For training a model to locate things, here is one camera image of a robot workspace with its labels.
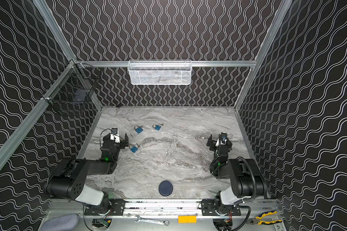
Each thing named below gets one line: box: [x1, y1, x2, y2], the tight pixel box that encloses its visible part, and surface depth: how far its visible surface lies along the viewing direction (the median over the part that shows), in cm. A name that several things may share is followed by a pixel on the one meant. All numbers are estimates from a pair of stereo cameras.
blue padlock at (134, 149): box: [128, 144, 139, 154], surface depth 99 cm
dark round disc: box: [158, 180, 174, 197], surface depth 83 cm
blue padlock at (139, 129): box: [133, 125, 144, 134], surface depth 108 cm
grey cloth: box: [41, 213, 80, 231], surface depth 70 cm
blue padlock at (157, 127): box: [152, 123, 164, 131], surface depth 109 cm
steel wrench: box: [134, 215, 170, 227], surface depth 72 cm
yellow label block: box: [177, 215, 198, 224], surface depth 73 cm
